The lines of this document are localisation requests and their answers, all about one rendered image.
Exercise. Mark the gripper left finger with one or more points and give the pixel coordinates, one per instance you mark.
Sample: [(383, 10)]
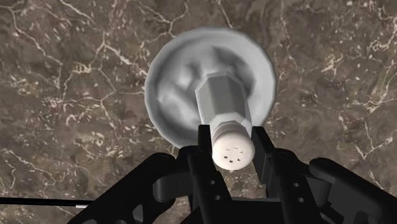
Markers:
[(204, 183)]

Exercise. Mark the thin black rod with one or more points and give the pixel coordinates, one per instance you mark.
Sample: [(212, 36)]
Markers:
[(40, 201)]

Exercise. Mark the grey round bowl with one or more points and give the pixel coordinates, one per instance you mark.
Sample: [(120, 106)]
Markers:
[(173, 90)]

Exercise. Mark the white salt shaker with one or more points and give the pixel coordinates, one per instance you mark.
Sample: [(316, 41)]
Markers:
[(225, 114)]

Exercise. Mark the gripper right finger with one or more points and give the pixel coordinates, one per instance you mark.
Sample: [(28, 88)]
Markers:
[(291, 183)]

